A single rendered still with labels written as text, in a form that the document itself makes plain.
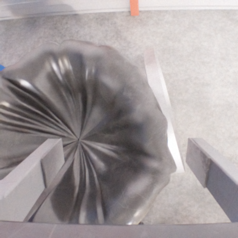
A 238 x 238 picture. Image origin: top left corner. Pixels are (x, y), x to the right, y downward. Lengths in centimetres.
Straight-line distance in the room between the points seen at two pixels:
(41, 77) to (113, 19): 94
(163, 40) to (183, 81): 31
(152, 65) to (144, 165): 32
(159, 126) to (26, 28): 141
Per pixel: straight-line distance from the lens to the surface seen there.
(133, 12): 131
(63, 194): 50
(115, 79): 39
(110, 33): 128
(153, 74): 53
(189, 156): 17
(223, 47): 128
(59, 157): 16
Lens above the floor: 101
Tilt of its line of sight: 78 degrees down
